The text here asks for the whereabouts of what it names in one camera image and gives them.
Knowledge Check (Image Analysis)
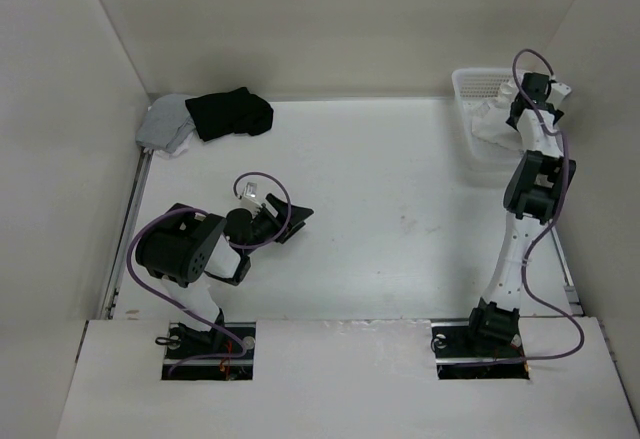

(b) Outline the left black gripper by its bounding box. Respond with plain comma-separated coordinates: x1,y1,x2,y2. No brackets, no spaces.
242,195,312,255

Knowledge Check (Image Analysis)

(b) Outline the white tank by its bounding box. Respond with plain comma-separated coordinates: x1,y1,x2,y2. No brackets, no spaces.
142,132,194,160
471,79,522,151

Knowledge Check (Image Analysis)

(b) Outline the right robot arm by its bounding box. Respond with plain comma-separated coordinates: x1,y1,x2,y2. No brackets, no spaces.
463,72,576,355

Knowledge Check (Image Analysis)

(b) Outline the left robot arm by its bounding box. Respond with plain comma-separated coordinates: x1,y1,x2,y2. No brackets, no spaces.
127,193,314,358

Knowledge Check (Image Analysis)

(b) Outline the black folded tank top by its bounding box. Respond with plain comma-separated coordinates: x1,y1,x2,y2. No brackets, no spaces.
185,87,274,142

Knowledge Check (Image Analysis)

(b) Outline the white folded tank top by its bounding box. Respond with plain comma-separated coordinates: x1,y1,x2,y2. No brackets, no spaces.
142,132,194,160

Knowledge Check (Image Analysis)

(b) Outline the grey folded tank top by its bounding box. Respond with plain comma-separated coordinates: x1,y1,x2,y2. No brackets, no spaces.
135,93,195,152

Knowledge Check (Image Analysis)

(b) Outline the white plastic basket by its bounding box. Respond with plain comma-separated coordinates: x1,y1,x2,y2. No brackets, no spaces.
451,66,568,188

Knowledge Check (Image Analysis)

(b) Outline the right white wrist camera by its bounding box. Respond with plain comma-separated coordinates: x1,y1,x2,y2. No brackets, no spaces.
547,80,572,109

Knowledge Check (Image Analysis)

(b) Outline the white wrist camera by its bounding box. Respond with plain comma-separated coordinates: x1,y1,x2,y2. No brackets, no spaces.
239,182,262,216
547,80,572,109

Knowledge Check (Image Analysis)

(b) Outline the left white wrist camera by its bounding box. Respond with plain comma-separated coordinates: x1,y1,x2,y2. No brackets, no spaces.
239,182,262,216

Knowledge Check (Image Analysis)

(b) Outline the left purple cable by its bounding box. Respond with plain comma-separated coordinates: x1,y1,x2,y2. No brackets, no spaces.
127,172,294,376

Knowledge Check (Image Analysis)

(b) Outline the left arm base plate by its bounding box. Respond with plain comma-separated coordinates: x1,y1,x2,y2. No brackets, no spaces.
155,323,256,382

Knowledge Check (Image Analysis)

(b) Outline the left metal table rail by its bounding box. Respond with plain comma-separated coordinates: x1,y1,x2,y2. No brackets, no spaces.
96,150,152,320

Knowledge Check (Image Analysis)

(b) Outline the metal table rail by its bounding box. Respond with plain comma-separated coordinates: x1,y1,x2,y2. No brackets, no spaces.
551,229,584,316
96,150,152,320

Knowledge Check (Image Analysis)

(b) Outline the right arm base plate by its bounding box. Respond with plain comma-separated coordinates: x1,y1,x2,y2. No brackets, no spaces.
430,320,529,380

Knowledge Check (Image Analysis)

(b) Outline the right metal table rail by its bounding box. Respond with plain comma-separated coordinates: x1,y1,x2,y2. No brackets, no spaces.
551,229,584,316

